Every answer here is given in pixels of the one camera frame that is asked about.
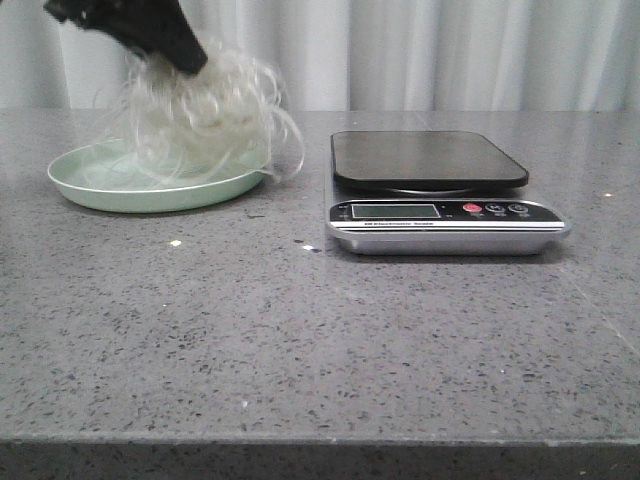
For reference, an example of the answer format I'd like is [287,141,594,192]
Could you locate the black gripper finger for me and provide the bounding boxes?
[43,0,208,75]

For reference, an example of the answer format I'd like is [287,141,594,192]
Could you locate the white vermicelli noodle bundle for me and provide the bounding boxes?
[103,41,306,187]

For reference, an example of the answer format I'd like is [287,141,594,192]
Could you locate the pale green plate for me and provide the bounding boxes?
[48,140,267,213]

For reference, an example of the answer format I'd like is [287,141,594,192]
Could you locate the white pleated curtain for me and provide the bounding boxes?
[0,0,640,113]

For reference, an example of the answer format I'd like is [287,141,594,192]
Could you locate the silver black kitchen scale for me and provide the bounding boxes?
[325,131,570,256]

